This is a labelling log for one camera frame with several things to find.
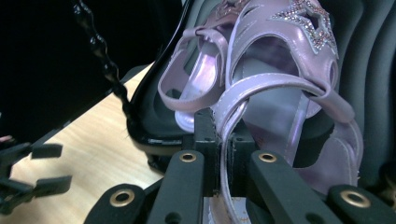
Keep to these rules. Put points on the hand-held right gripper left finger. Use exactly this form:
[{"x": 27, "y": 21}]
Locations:
[{"x": 202, "y": 149}]

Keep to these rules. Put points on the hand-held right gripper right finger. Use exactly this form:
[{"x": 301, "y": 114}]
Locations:
[{"x": 241, "y": 161}]

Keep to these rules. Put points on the purple child sandal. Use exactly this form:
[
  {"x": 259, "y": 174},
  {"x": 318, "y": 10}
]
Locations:
[
  {"x": 280, "y": 62},
  {"x": 202, "y": 77}
]

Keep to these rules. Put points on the red and black shoe rack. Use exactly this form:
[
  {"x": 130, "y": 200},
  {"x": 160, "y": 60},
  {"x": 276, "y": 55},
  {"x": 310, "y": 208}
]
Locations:
[{"x": 367, "y": 77}]

